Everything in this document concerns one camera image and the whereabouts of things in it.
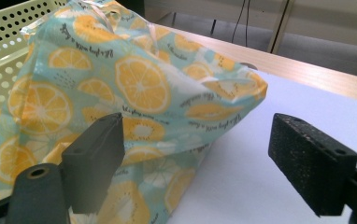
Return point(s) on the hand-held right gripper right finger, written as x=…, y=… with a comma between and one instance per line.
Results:
x=313, y=168

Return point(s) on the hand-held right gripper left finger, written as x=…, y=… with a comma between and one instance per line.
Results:
x=92, y=165

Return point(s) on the citrus print cloth bag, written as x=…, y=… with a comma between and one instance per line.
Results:
x=111, y=93

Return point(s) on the pale green perforated basket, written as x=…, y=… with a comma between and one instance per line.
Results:
x=2, y=53

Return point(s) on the beige metal stand leg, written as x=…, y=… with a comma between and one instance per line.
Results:
x=280, y=25

